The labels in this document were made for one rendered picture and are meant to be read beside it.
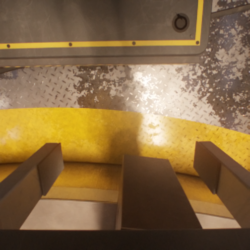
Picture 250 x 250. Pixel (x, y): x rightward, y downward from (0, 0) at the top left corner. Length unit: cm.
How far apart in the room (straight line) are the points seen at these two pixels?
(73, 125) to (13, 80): 33
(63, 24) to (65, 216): 59
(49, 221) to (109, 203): 23
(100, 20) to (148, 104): 45
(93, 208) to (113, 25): 56
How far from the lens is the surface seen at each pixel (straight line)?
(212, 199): 89
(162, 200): 39
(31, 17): 55
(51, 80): 87
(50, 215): 73
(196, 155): 17
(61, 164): 17
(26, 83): 92
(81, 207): 67
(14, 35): 57
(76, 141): 89
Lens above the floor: 80
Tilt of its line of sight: 74 degrees down
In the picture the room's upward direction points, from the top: 179 degrees counter-clockwise
